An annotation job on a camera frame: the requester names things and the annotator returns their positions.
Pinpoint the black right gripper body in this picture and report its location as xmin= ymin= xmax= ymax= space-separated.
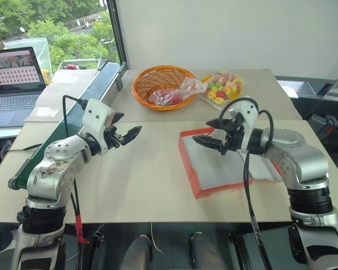
xmin=220 ymin=113 xmax=245 ymax=156

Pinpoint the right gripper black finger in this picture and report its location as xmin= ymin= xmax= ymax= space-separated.
xmin=205 ymin=118 xmax=232 ymax=131
xmin=192 ymin=134 xmax=224 ymax=156

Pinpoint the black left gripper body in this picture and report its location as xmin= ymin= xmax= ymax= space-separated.
xmin=104 ymin=127 xmax=124 ymax=149

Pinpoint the green conveyor belt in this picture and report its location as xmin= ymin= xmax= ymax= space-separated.
xmin=7 ymin=60 xmax=129 ymax=191

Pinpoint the white tissue paper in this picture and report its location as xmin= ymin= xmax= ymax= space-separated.
xmin=183 ymin=132 xmax=283 ymax=190

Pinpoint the orange woven basket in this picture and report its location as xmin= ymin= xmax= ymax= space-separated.
xmin=131 ymin=65 xmax=199 ymax=113

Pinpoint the bag of colourful toy fruit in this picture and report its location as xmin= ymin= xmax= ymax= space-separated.
xmin=198 ymin=70 xmax=247 ymax=110

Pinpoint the plastic bag with red items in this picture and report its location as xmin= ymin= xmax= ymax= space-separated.
xmin=147 ymin=78 xmax=208 ymax=107

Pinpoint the beige cardboard sheet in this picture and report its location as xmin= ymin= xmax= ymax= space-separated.
xmin=24 ymin=68 xmax=100 ymax=123

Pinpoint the grey side tray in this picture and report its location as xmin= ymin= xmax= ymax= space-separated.
xmin=275 ymin=79 xmax=338 ymax=102

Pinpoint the black and red device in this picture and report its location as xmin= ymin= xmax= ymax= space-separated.
xmin=306 ymin=113 xmax=338 ymax=142

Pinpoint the grey laptop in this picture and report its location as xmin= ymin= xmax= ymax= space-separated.
xmin=0 ymin=46 xmax=47 ymax=129

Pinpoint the dark rounded shape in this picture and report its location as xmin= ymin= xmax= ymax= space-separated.
xmin=188 ymin=231 xmax=229 ymax=270
xmin=119 ymin=234 xmax=153 ymax=270

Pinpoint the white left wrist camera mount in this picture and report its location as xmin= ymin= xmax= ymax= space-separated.
xmin=81 ymin=98 xmax=115 ymax=156

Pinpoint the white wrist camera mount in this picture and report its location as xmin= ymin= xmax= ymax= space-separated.
xmin=229 ymin=98 xmax=260 ymax=154
xmin=81 ymin=98 xmax=115 ymax=156

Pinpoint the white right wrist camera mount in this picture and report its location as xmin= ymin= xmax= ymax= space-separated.
xmin=229 ymin=98 xmax=260 ymax=154

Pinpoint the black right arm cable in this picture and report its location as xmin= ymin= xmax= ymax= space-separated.
xmin=219 ymin=97 xmax=274 ymax=270

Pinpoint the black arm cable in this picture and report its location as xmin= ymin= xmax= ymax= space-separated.
xmin=219 ymin=97 xmax=274 ymax=270
xmin=62 ymin=94 xmax=88 ymax=141

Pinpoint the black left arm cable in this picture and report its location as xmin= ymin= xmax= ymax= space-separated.
xmin=62 ymin=94 xmax=88 ymax=141

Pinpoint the black window frame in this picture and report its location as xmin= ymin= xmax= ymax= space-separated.
xmin=105 ymin=0 xmax=128 ymax=70

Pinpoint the thin black table cable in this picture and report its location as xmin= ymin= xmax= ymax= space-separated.
xmin=7 ymin=143 xmax=43 ymax=153

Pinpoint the thin white wire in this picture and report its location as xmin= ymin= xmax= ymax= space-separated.
xmin=150 ymin=223 xmax=163 ymax=255

